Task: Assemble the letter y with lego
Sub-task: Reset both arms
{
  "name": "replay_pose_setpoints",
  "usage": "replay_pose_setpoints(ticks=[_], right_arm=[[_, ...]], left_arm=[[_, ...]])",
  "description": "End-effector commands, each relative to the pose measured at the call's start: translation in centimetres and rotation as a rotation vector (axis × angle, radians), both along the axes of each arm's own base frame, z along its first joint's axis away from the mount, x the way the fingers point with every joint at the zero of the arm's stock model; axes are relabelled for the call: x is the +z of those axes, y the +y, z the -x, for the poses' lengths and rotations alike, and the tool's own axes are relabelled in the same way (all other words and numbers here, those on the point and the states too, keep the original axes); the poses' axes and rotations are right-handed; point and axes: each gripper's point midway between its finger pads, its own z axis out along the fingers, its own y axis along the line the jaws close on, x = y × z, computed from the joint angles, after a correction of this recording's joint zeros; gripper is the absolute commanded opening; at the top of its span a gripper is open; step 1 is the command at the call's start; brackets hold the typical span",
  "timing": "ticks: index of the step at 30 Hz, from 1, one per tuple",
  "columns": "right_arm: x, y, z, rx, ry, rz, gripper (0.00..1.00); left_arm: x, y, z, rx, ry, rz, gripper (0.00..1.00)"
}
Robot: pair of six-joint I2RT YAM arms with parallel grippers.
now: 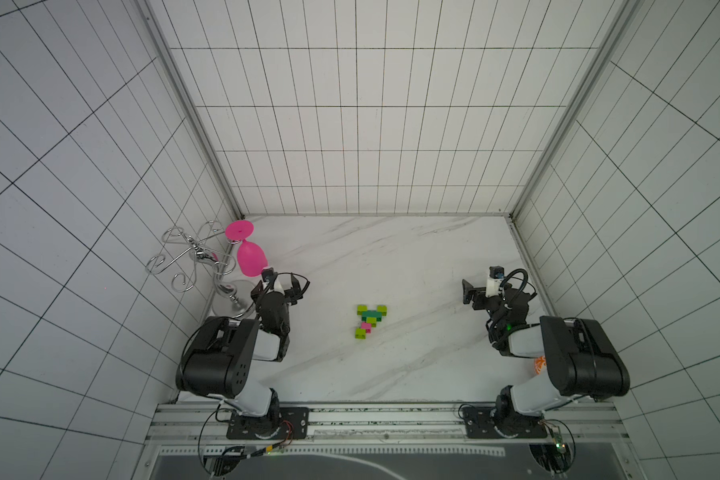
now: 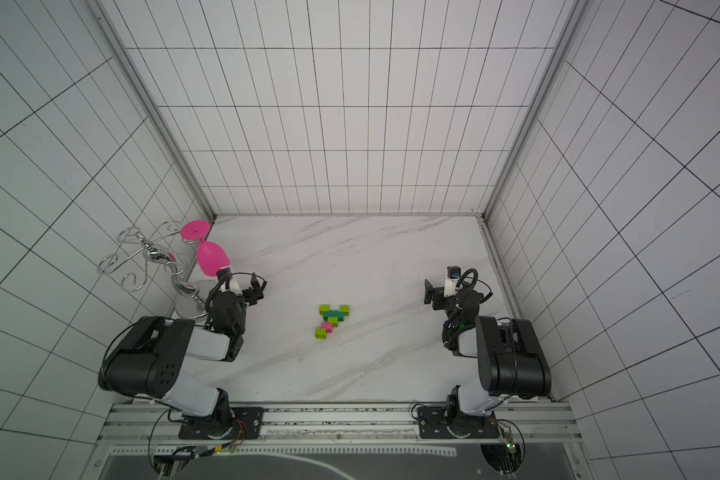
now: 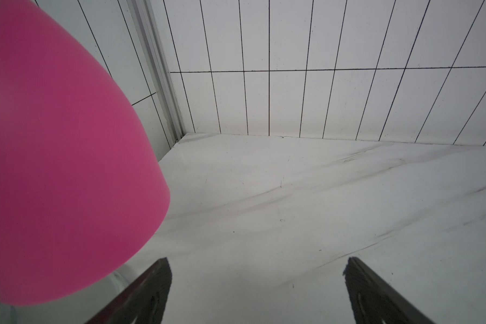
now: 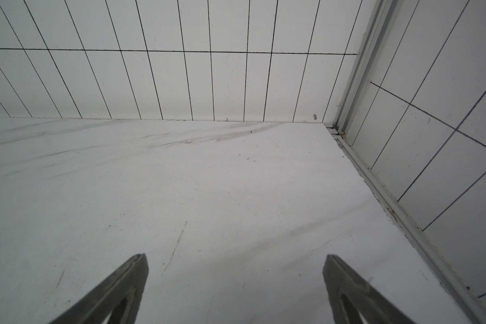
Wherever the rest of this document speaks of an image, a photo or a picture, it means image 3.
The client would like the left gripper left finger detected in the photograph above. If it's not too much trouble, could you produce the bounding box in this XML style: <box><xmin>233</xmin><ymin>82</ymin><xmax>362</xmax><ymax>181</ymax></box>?
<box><xmin>86</xmin><ymin>258</ymin><xmax>172</xmax><ymax>324</ymax></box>

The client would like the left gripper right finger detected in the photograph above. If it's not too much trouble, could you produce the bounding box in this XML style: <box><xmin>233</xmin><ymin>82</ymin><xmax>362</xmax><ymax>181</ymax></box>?
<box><xmin>343</xmin><ymin>256</ymin><xmax>433</xmax><ymax>324</ymax></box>

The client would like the pink plastic wine glass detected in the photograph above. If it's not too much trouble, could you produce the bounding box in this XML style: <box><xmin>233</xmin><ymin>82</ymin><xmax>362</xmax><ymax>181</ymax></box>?
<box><xmin>0</xmin><ymin>1</ymin><xmax>170</xmax><ymax>306</ymax></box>

